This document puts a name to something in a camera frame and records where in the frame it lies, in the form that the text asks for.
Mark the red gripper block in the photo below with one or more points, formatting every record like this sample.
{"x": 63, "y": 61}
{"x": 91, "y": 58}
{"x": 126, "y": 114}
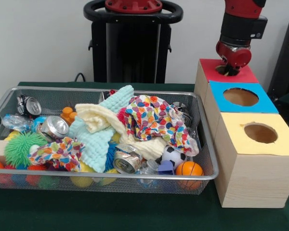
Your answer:
{"x": 233, "y": 55}

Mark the colourful polka dot cloth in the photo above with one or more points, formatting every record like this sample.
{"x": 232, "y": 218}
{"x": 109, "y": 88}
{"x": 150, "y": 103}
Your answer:
{"x": 156, "y": 118}
{"x": 55, "y": 154}

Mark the orange basketball toy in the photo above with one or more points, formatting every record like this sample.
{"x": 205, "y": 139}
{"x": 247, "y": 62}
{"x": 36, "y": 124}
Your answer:
{"x": 189, "y": 169}

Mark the cream yellow cloth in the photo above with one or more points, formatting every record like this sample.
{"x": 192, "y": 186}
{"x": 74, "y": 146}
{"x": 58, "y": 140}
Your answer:
{"x": 98, "y": 118}

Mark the mint green waffle cloth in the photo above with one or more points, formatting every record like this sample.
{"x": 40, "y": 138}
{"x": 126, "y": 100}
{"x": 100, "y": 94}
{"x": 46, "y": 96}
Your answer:
{"x": 94, "y": 142}

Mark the green spiky ball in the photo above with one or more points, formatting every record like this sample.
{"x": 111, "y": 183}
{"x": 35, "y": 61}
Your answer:
{"x": 19, "y": 149}

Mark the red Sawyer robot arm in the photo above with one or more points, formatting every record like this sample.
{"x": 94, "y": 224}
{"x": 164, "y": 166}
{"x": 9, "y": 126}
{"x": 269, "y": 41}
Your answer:
{"x": 241, "y": 24}

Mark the clear mesh bin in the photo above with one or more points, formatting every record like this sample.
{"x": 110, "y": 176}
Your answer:
{"x": 207, "y": 159}

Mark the wooden box with three holes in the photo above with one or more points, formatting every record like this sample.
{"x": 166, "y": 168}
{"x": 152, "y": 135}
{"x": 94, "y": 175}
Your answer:
{"x": 255, "y": 178}

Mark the black upright panel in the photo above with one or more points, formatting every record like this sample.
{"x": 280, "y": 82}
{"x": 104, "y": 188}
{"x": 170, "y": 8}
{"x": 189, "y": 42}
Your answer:
{"x": 286, "y": 62}

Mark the black and white soccer ball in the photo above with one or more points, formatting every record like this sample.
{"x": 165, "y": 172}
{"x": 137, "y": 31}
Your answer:
{"x": 173, "y": 156}

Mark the crushed silver can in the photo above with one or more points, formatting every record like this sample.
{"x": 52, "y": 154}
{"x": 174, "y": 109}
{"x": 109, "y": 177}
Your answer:
{"x": 126, "y": 161}

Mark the small orange plastic toy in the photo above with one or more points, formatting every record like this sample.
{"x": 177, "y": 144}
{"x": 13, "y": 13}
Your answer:
{"x": 68, "y": 114}

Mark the dark green table cloth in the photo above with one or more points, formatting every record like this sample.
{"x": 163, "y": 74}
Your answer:
{"x": 135, "y": 211}

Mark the silver drink can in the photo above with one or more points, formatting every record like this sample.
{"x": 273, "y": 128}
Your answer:
{"x": 54, "y": 127}

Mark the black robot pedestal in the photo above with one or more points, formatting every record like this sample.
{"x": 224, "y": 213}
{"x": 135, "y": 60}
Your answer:
{"x": 130, "y": 53}

